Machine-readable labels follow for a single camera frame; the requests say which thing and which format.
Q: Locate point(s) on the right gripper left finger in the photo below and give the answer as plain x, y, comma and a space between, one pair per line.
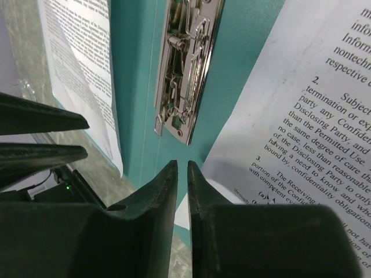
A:
131, 238

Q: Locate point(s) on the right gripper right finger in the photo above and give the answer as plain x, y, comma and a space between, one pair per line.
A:
240, 240

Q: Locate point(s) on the printed paper sheet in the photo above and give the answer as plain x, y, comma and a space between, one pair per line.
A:
300, 130
77, 43

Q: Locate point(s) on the printed paper sheet bottom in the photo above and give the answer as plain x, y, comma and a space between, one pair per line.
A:
300, 130

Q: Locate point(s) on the teal file folder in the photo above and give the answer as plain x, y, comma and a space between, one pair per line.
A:
136, 28

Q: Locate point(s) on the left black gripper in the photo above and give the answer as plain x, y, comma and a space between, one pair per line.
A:
20, 161

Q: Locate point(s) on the silver folder clip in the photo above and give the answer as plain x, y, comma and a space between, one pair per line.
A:
188, 37

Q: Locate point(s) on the printed paper sheet top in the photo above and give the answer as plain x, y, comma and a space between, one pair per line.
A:
77, 43

